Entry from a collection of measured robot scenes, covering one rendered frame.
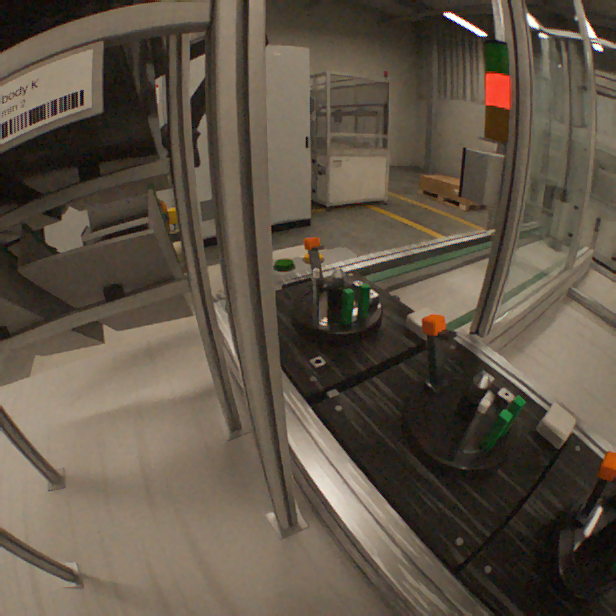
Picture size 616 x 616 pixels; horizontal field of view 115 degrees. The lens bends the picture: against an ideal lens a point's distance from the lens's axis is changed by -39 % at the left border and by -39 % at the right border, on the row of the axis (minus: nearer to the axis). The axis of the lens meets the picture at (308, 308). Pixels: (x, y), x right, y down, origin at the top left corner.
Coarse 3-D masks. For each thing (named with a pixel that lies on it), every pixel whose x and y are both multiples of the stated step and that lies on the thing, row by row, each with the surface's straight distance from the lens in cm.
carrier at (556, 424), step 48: (384, 384) 39; (432, 384) 37; (480, 384) 32; (336, 432) 34; (384, 432) 35; (432, 432) 33; (480, 432) 35; (528, 432) 41; (384, 480) 32; (432, 480) 33; (480, 480) 35; (528, 480) 37; (432, 528) 31; (480, 528) 33
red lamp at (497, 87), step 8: (488, 80) 48; (496, 80) 47; (504, 80) 47; (488, 88) 48; (496, 88) 47; (504, 88) 47; (488, 96) 47; (496, 96) 46; (504, 96) 46; (488, 104) 47; (496, 104) 46; (504, 104) 46
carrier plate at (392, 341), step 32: (288, 288) 57; (288, 320) 49; (384, 320) 50; (288, 352) 43; (320, 352) 43; (352, 352) 43; (384, 352) 44; (416, 352) 47; (320, 384) 39; (352, 384) 41
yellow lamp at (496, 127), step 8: (488, 112) 47; (496, 112) 46; (504, 112) 46; (488, 120) 47; (496, 120) 46; (504, 120) 46; (488, 128) 47; (496, 128) 46; (504, 128) 46; (488, 136) 47; (496, 136) 46; (504, 136) 46
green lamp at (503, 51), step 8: (488, 48) 49; (496, 48) 48; (504, 48) 48; (488, 56) 49; (496, 56) 48; (504, 56) 48; (488, 64) 48; (496, 64) 48; (504, 64) 48; (488, 72) 48; (496, 72) 47; (504, 72) 47
